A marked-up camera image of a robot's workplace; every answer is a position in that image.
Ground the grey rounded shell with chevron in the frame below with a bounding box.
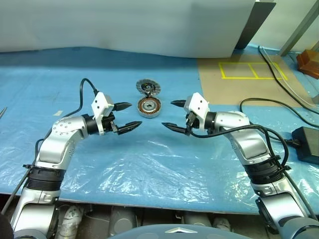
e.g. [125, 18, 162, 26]
[107, 224, 241, 239]

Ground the blue plastic table sheet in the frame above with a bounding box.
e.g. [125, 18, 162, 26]
[0, 42, 319, 215]

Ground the brown wooden block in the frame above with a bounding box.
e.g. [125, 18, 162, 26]
[296, 49, 319, 80]

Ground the white wrapped object under table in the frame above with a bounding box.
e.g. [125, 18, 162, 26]
[62, 205, 84, 236]

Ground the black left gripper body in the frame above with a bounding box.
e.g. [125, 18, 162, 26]
[102, 103, 118, 135]

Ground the black power adapter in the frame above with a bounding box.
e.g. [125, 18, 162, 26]
[291, 126, 319, 164]

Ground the yellow tape rectangle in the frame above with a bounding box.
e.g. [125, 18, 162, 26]
[218, 62, 289, 80]

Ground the long black cable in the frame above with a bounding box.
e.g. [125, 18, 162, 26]
[258, 45, 319, 114]

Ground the black adapter power cable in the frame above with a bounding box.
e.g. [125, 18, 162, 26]
[239, 98, 319, 147]

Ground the brown cardboard sheet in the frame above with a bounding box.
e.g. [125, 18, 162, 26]
[196, 53, 310, 108]

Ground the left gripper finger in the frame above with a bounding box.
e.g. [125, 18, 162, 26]
[115, 101, 133, 113]
[116, 120, 143, 136]

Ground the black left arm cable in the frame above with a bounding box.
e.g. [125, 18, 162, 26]
[0, 78, 100, 216]

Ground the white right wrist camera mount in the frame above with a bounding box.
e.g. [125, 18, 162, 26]
[185, 92, 210, 132]

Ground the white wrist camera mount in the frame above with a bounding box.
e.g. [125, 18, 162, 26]
[91, 91, 115, 136]
[185, 92, 210, 132]

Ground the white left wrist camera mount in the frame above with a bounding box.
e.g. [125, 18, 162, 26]
[91, 91, 115, 136]

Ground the silver round motor body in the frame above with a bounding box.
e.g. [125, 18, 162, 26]
[136, 96, 164, 120]

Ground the finned silver motor cover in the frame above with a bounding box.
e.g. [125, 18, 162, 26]
[134, 78, 162, 97]

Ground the dark upright panel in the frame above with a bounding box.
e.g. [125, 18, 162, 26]
[234, 0, 277, 50]

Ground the white foam board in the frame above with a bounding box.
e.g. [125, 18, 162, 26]
[0, 0, 257, 59]

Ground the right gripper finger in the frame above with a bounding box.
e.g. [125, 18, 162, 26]
[161, 121, 190, 136]
[170, 99, 187, 109]

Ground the grey aluminium post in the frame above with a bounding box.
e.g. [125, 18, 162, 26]
[280, 0, 319, 57]

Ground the thin white cable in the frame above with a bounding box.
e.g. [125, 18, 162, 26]
[263, 47, 319, 109]

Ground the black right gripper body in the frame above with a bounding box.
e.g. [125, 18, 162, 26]
[184, 110, 199, 137]

